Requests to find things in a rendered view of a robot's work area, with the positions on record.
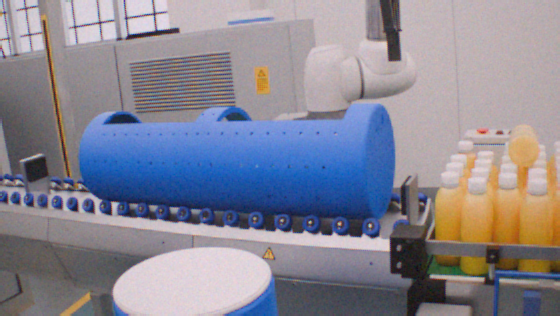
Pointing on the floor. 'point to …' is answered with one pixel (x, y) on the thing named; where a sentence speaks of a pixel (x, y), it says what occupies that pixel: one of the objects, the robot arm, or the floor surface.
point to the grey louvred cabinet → (157, 82)
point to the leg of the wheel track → (101, 304)
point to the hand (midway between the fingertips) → (393, 46)
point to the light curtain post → (48, 12)
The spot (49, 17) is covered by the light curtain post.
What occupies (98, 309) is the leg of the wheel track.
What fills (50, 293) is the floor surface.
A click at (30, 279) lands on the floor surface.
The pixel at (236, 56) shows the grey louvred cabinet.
